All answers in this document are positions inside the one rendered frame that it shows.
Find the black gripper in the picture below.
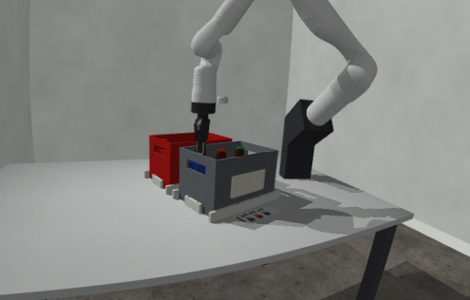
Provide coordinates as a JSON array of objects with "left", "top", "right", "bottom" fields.
[{"left": 191, "top": 102, "right": 216, "bottom": 155}]

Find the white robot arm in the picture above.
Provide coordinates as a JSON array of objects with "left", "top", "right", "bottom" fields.
[{"left": 191, "top": 0, "right": 378, "bottom": 125}]

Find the grey paper strip with colored squares and marks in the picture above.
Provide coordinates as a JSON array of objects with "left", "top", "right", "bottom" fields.
[{"left": 234, "top": 205, "right": 280, "bottom": 225}]

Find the blue bottle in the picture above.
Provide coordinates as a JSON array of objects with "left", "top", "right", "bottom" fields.
[{"left": 189, "top": 149, "right": 206, "bottom": 175}]

